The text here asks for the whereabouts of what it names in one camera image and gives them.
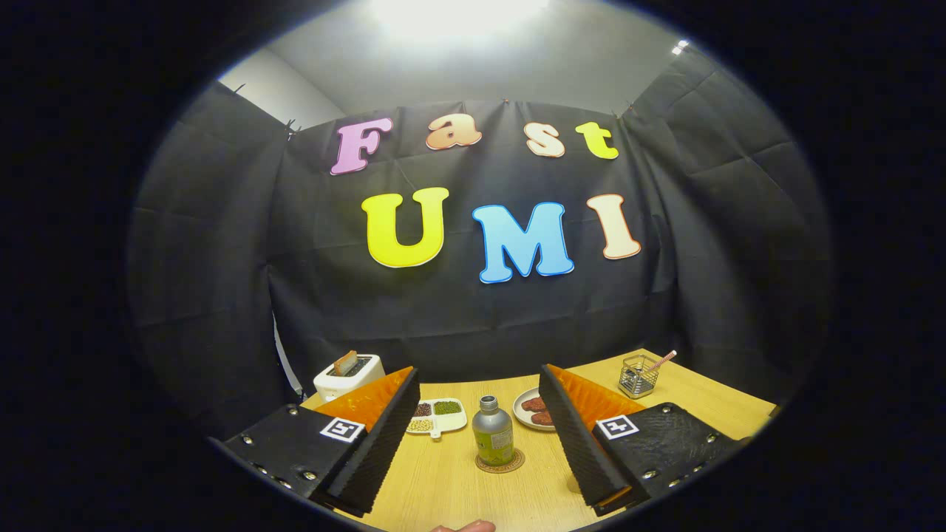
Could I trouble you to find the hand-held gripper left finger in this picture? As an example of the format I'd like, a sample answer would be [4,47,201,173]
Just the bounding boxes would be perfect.
[222,366,421,516]

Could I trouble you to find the wooden table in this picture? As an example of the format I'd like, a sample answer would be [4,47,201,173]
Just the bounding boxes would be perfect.
[214,347,778,532]

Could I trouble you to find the round wooden coaster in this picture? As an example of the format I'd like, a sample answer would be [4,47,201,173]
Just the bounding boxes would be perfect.
[475,447,526,474]

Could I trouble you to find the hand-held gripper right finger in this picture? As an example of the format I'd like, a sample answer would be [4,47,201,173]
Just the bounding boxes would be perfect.
[538,364,747,516]

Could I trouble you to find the white toaster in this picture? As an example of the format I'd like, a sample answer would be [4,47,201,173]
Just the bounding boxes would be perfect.
[313,355,387,403]

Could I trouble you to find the silver juice bottle green label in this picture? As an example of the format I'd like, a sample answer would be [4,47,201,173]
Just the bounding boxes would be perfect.
[472,395,514,467]

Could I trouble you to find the white divided dish with beans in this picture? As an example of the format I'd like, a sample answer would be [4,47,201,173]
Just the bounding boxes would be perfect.
[406,398,469,440]

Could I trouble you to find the white oval plate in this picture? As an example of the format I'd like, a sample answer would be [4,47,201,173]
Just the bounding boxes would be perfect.
[512,387,557,432]

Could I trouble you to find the wire mesh holder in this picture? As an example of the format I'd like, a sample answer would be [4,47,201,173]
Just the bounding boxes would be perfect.
[618,355,660,400]

